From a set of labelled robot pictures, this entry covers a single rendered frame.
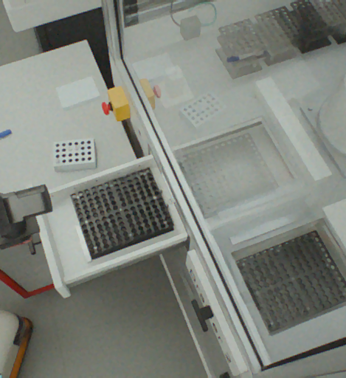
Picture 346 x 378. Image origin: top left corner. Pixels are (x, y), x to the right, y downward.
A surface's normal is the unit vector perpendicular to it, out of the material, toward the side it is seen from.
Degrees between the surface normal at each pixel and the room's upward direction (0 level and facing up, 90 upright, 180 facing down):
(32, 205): 33
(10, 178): 0
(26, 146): 0
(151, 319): 0
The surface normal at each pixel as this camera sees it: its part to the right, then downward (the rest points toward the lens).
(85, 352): -0.04, -0.43
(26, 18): 0.35, 0.84
